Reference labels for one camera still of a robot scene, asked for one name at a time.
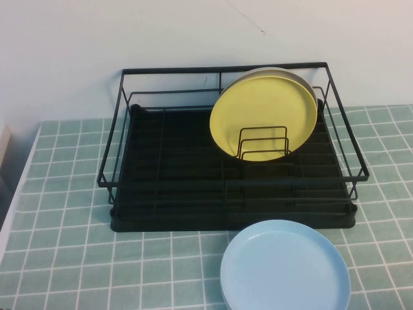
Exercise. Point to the grey round plate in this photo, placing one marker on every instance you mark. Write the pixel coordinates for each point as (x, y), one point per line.
(292, 72)

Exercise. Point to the green checked tablecloth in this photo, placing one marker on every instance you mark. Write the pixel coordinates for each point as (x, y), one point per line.
(64, 258)

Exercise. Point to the yellow round plate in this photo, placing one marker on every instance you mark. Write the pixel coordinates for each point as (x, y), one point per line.
(258, 109)

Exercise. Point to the black plastic drain tray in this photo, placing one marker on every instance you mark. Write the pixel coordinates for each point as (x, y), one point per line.
(193, 223)

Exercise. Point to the light blue round plate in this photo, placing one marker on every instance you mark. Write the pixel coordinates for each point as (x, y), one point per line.
(284, 268)
(227, 302)

